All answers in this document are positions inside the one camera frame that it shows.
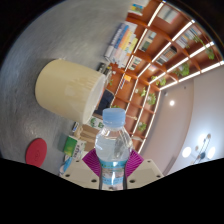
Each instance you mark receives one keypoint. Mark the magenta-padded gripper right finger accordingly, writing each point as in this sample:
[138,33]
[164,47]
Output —
[146,173]

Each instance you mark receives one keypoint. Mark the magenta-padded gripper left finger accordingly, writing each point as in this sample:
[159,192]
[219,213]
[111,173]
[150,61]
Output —
[78,173]

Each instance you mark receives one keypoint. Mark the clear blue-capped water bottle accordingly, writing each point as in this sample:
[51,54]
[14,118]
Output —
[113,146]

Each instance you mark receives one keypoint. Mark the green and white box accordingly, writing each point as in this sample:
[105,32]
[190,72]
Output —
[74,146]

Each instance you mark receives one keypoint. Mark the flat round red coaster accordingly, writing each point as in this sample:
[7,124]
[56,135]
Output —
[36,152]

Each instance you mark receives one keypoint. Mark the tall green white carton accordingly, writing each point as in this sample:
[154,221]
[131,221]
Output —
[96,122]

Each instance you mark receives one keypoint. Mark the round-bulb chandelier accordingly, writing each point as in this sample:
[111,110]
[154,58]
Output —
[200,150]

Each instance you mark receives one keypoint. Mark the recessed ceiling light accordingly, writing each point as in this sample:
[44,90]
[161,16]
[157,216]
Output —
[171,103]

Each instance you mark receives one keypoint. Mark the dark blue chair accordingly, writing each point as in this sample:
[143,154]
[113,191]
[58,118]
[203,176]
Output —
[105,101]

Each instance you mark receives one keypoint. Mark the cream ribbed cup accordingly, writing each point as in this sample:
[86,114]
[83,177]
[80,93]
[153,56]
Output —
[66,88]

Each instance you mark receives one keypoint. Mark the wooden shelf unit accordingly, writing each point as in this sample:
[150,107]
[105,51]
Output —
[156,50]

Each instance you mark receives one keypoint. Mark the colourful book stack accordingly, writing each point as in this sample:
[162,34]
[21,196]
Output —
[121,43]

